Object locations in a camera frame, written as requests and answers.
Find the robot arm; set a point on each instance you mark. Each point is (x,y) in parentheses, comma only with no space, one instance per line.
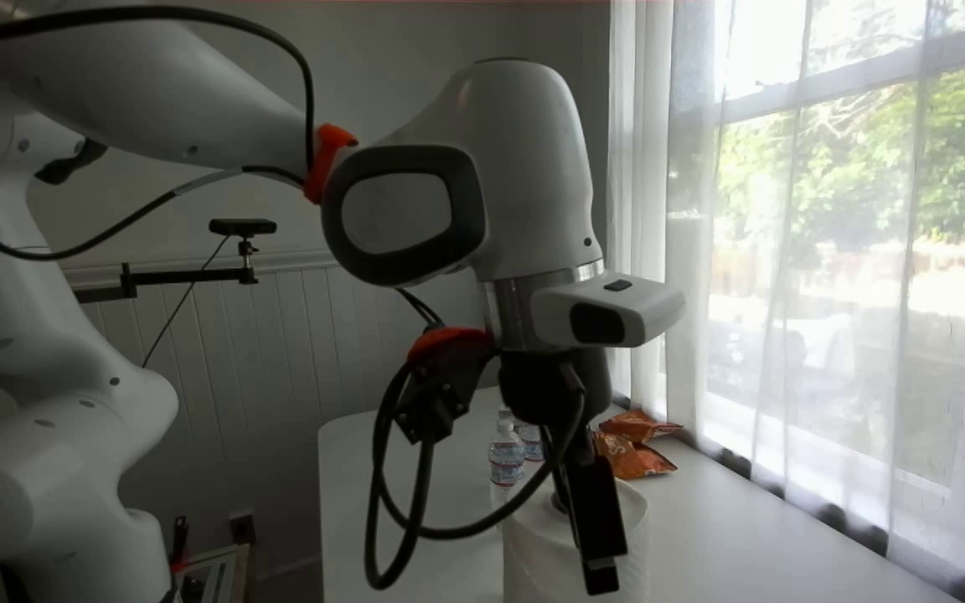
(482,142)

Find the camera on mount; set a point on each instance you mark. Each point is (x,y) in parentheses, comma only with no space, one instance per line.
(241,227)

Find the white paper towel roll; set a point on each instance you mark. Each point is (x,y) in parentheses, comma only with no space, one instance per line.
(533,553)

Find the white sheer curtain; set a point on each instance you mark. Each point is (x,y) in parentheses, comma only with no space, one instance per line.
(826,335)

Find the orange chip bag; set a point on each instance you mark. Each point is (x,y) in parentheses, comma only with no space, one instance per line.
(637,425)
(633,461)

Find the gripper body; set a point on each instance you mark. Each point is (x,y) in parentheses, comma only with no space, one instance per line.
(537,385)

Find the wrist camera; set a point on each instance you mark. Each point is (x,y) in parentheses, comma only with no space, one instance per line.
(436,394)

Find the window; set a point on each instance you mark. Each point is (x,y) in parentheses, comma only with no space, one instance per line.
(859,167)

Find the clear water bottle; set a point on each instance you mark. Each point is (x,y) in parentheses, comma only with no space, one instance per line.
(533,442)
(506,456)

